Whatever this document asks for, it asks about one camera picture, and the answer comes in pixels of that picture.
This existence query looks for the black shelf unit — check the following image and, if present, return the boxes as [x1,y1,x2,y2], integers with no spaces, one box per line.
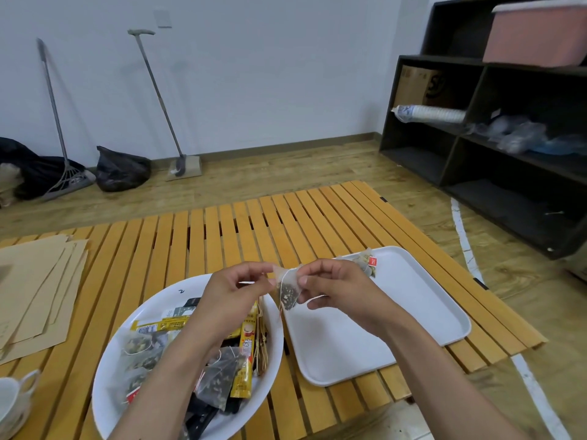
[379,0,587,261]

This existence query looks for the bunch of tan rubber bands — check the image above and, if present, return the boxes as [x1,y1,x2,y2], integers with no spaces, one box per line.
[254,295,271,376]

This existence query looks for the grey long-handled broom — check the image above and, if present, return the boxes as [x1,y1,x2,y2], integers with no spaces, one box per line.
[35,37,97,202]

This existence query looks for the stack of brown envelopes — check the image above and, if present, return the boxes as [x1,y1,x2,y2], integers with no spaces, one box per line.
[0,234,89,366]

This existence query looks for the red tag tea bag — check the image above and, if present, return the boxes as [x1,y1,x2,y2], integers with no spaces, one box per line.
[273,264,305,312]

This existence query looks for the white floor tape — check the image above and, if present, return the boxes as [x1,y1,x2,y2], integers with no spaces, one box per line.
[451,196,572,440]

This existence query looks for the person's left forearm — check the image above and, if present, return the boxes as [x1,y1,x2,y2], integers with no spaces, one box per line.
[108,329,230,440]

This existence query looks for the sleeve of white paper cups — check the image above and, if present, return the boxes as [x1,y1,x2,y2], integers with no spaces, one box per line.
[391,104,467,125]

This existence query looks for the pile of black coffee sticks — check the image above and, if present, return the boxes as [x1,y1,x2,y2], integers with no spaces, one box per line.
[183,394,244,440]

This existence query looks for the white teacup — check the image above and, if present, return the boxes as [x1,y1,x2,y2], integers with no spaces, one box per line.
[0,370,41,440]

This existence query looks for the white round bowl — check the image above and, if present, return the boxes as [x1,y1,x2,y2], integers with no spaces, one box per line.
[91,272,285,440]

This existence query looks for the pink storage bin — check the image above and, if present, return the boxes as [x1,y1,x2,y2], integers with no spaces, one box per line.
[482,0,587,68]

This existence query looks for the large black bag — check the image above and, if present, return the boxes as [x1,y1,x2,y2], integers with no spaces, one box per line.
[0,137,86,201]

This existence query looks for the brown cardboard box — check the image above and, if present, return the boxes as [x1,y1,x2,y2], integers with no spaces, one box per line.
[393,65,443,108]

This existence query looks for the person's right hand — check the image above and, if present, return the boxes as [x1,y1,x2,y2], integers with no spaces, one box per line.
[297,257,407,340]

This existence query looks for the person's left hand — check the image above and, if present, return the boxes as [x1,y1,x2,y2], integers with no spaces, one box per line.
[194,262,278,351]

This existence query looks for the small black garbage bag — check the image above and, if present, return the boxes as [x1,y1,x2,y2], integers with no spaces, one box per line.
[95,145,152,193]

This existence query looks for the white plastic tray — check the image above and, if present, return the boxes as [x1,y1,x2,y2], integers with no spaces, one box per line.
[280,244,472,388]

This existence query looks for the long-handled beige dustpan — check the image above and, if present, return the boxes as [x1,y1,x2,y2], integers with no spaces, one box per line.
[127,28,202,182]

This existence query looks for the person's right forearm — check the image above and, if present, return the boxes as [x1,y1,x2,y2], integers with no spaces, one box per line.
[380,313,528,440]

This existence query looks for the yellow sachet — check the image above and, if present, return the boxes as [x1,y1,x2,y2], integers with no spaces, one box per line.
[130,315,191,334]

